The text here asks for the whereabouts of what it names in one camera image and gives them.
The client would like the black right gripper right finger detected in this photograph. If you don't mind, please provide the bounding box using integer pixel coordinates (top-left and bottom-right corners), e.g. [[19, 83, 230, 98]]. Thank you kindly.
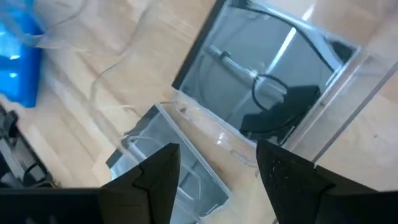
[[256, 139, 398, 224]]

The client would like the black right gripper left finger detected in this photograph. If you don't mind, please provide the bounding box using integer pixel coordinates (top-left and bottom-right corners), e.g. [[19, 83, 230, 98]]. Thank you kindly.
[[0, 142, 182, 224]]

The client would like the black aluminium frame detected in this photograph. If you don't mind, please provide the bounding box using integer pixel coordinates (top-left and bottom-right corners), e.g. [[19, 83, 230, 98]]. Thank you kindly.
[[0, 104, 58, 190]]

